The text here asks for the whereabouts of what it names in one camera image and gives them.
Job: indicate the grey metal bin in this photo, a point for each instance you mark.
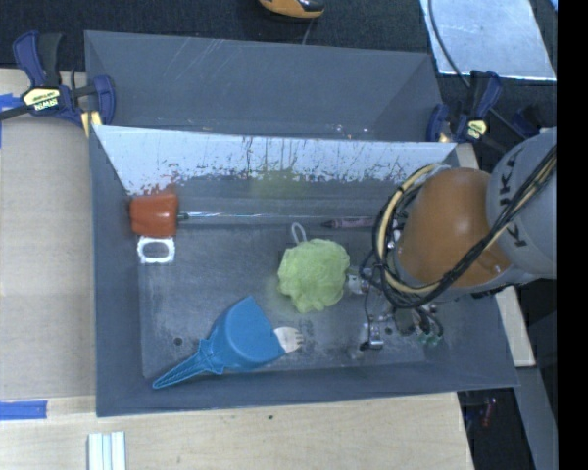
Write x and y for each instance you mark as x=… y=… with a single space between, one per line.
x=255 y=91

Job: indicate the blue plastic scoop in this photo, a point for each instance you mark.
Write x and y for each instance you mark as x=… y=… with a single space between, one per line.
x=242 y=333

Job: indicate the green bath loofah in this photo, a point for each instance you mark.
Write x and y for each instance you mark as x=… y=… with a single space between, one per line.
x=313 y=274

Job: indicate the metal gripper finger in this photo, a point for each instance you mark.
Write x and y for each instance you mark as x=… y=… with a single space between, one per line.
x=358 y=284
x=373 y=335

